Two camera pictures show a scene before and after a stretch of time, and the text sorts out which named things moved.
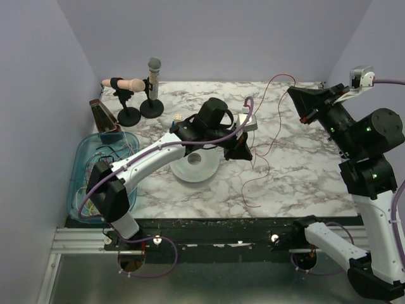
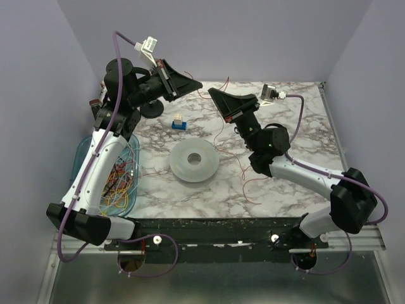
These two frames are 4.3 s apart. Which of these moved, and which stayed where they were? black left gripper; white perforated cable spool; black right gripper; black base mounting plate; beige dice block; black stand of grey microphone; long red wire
Moved: black right gripper; black left gripper; long red wire
Stayed: black base mounting plate; black stand of grey microphone; beige dice block; white perforated cable spool
